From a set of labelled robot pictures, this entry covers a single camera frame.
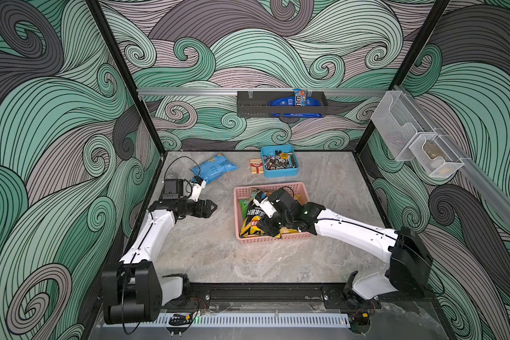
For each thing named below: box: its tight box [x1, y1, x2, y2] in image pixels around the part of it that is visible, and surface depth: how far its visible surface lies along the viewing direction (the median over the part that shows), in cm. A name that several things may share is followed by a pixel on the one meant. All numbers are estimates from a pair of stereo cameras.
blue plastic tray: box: [260, 144, 299, 178], surface depth 116 cm
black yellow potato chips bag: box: [240, 199, 267, 237], surface depth 81 cm
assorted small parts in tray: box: [262, 150, 297, 170], surface depth 117 cm
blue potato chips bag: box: [189, 151, 239, 185], surface depth 107 cm
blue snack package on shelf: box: [269, 88, 322, 107], surface depth 94 cm
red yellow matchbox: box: [250, 157, 265, 175], surface depth 113 cm
